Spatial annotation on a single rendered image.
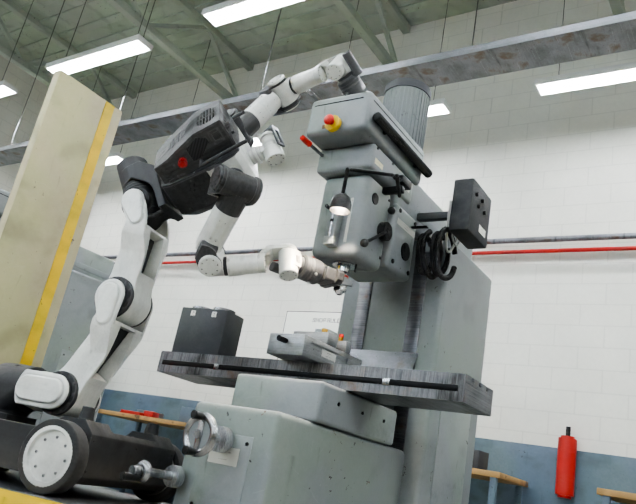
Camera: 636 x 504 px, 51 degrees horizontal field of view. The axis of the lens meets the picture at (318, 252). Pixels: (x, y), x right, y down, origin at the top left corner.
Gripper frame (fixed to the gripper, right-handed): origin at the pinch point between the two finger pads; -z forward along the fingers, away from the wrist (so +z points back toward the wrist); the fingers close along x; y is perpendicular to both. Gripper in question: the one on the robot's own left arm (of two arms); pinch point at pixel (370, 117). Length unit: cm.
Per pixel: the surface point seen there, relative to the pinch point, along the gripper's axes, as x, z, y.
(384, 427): 12, -75, -89
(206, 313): -50, -23, -83
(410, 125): 2.1, -14.2, 15.1
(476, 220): 28, -48, -12
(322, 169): -4.9, -1.9, -31.7
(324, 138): -0.1, 7.3, -26.8
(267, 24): -508, 23, 478
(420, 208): 2.3, -41.3, -6.1
